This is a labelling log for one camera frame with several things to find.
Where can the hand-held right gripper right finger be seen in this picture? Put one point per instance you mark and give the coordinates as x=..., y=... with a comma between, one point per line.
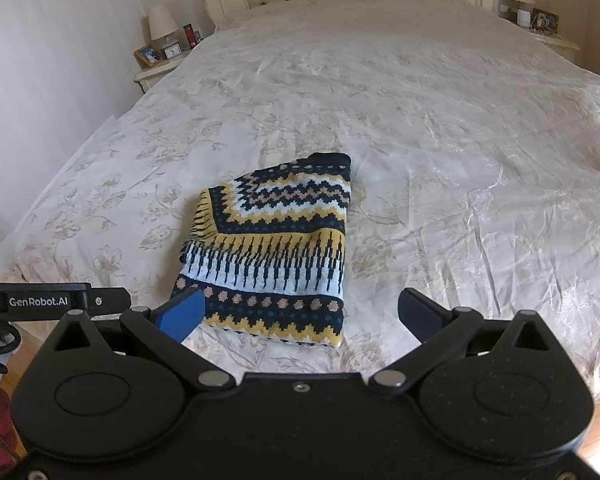
x=420, y=312

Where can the dark photo frame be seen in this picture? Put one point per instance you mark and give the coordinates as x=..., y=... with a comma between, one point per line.
x=545, y=20

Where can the table lamp with glass base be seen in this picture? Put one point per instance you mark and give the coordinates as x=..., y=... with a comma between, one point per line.
x=162, y=22

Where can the red box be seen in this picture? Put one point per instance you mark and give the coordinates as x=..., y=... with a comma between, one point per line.
x=189, y=36

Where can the small silver clock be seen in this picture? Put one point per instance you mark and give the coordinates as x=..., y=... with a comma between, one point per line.
x=171, y=51

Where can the white round speaker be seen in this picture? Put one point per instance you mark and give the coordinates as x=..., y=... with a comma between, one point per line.
x=524, y=17

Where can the cream nightstand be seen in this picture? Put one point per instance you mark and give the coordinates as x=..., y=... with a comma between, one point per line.
x=555, y=42
x=160, y=75

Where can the navy yellow white patterned sweater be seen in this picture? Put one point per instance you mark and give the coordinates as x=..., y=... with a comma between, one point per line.
x=275, y=240

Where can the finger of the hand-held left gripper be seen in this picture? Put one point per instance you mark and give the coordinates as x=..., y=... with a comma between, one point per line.
x=111, y=301

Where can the wooden photo frame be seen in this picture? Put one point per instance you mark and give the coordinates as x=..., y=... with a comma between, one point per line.
x=148, y=56

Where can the bed with cream floral bedspread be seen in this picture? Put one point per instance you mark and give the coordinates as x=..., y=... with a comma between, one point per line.
x=380, y=110

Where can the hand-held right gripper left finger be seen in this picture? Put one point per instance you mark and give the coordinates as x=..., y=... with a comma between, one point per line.
x=182, y=312

